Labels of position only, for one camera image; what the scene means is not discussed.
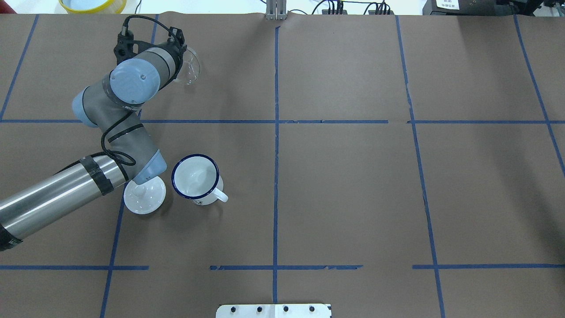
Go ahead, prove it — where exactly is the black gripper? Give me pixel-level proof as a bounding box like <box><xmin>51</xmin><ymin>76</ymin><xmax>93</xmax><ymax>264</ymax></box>
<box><xmin>166</xmin><ymin>27</ymin><xmax>187</xmax><ymax>80</ymax></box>

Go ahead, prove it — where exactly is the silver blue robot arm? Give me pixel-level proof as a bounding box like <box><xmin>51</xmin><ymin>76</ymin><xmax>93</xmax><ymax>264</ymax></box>
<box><xmin>0</xmin><ymin>25</ymin><xmax>187</xmax><ymax>251</ymax></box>

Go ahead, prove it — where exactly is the yellow rimmed bowl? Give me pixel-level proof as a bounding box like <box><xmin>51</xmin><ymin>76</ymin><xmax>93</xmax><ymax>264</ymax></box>
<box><xmin>58</xmin><ymin>0</ymin><xmax>127</xmax><ymax>14</ymax></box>

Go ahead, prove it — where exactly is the white enamel mug blue rim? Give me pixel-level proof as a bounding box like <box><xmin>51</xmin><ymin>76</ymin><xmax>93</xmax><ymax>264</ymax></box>
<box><xmin>171</xmin><ymin>154</ymin><xmax>229</xmax><ymax>206</ymax></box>

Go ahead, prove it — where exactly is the black desktop box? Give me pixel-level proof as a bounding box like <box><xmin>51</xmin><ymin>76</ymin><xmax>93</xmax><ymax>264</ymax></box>
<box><xmin>422</xmin><ymin>0</ymin><xmax>528</xmax><ymax>16</ymax></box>

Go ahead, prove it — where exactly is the aluminium frame post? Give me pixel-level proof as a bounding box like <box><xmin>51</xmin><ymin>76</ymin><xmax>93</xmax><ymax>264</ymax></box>
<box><xmin>262</xmin><ymin>0</ymin><xmax>288</xmax><ymax>20</ymax></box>

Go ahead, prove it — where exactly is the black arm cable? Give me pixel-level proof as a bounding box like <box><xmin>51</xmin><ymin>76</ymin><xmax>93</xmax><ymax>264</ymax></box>
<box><xmin>101</xmin><ymin>15</ymin><xmax>181</xmax><ymax>167</ymax></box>

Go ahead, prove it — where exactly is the white pedestal column with base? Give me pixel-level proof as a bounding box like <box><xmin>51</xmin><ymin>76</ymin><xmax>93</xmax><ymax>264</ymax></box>
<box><xmin>215</xmin><ymin>303</ymin><xmax>332</xmax><ymax>318</ymax></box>

